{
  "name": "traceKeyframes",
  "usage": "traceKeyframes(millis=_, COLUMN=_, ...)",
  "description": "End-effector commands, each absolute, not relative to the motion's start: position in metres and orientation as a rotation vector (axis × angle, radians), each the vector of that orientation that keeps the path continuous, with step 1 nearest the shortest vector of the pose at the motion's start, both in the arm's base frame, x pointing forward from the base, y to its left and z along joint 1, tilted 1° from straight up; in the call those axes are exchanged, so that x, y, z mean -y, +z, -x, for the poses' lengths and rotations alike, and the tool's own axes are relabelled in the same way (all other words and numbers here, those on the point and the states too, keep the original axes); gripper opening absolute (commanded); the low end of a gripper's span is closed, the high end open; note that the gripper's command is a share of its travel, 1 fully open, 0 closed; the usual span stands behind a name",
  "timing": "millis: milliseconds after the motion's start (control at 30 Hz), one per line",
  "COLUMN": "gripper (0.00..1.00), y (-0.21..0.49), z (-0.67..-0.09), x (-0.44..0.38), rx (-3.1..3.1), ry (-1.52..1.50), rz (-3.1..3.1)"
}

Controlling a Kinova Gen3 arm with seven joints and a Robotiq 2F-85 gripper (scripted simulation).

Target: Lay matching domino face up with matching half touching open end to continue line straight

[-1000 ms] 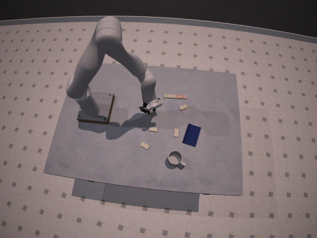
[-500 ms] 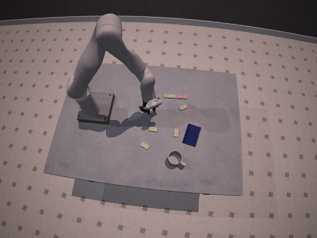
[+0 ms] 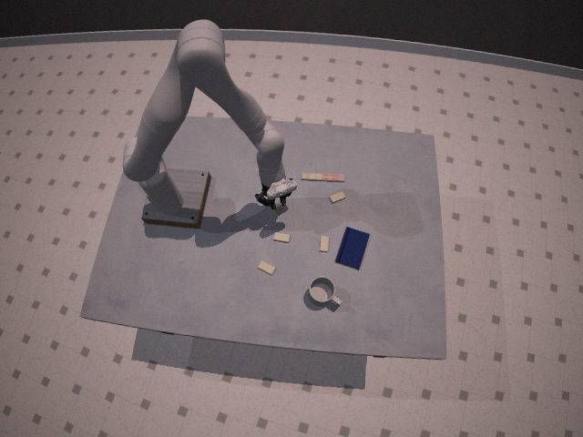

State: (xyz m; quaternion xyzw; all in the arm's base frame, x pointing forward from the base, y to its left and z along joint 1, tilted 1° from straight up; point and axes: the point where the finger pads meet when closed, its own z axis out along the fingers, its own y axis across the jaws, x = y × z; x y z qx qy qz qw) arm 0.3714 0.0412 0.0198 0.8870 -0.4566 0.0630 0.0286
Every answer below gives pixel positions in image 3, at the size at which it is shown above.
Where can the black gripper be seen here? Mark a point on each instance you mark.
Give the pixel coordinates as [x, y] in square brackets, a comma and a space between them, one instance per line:
[271, 202]

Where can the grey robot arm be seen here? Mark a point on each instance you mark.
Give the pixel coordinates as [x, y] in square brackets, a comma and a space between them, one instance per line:
[198, 61]

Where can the grey cup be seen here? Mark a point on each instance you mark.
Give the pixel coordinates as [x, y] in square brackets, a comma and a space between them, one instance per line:
[322, 289]

